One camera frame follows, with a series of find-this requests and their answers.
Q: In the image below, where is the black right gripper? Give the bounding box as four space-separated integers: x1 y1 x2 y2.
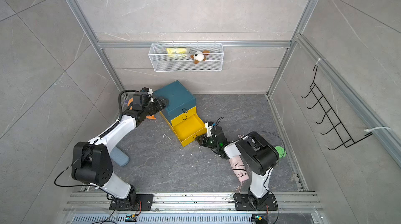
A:
196 134 220 150

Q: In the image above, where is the teal and yellow drawer box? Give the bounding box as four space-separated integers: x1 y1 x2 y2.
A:
153 80 206 147

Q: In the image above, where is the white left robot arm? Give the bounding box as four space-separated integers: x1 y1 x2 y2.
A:
71 88 169 210

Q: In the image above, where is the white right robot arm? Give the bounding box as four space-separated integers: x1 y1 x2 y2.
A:
195 125 286 211

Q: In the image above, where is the pink folded umbrella front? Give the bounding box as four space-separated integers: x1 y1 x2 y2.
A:
229 156 249 183

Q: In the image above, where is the orange shark plush toy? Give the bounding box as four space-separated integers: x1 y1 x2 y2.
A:
127 98 156 120

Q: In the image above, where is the yellow package in basket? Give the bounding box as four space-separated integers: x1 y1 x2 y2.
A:
166 47 191 58

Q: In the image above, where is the brown white plush dog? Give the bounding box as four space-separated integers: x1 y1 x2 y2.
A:
191 51 210 65

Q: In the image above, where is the light blue cup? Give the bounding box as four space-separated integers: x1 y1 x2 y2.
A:
110 146 130 167

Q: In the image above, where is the green round object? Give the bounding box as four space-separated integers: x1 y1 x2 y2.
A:
275 146 287 160

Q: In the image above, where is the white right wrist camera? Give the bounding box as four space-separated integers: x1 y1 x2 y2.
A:
205 122 216 137

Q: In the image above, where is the white wire wall basket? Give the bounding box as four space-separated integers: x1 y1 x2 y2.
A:
148 42 224 72

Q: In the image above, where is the metal base rail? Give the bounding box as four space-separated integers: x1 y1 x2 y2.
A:
56 192 328 224

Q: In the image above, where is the black wire wall hook rack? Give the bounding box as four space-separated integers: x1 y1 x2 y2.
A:
301 66 373 151

